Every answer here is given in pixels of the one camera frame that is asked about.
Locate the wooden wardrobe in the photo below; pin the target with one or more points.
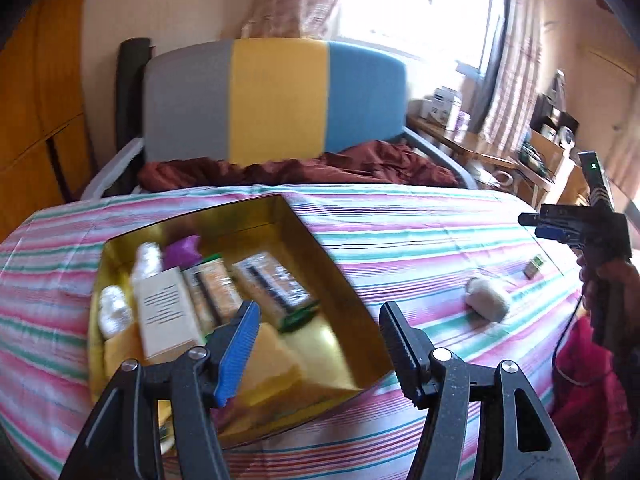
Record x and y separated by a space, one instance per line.
46 155

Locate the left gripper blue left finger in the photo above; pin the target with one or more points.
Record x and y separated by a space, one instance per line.
233 343

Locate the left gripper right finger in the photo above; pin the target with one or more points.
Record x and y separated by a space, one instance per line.
408 352

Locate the wooden side table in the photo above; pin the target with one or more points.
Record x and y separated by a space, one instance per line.
464 146

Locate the yellow sponge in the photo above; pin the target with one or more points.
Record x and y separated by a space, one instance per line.
271 368
126 345

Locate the white carton box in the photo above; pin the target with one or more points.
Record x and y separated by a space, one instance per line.
167 320

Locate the red garment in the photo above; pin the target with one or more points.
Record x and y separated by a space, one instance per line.
589 409

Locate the cracker packet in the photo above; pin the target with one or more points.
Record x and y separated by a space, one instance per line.
213 293
286 304

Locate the green tea box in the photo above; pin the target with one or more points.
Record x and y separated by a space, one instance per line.
533 267

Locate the white appliance box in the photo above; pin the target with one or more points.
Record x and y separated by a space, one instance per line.
445 106

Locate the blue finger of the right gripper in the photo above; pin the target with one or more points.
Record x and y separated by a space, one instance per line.
528 219
552 233

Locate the person right hand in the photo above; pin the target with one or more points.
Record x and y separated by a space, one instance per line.
617 271

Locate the striped bed sheet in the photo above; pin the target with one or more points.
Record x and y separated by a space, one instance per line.
411 245

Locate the black rolled mat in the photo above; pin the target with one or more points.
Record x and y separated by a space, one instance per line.
133 55

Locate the white sock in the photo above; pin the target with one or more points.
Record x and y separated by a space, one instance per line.
487 298

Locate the grey yellow blue headboard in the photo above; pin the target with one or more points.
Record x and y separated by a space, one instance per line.
254 100

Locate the maroon blanket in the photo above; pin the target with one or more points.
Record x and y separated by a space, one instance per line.
372 162

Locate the gold tin box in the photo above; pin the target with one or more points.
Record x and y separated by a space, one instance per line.
340 349

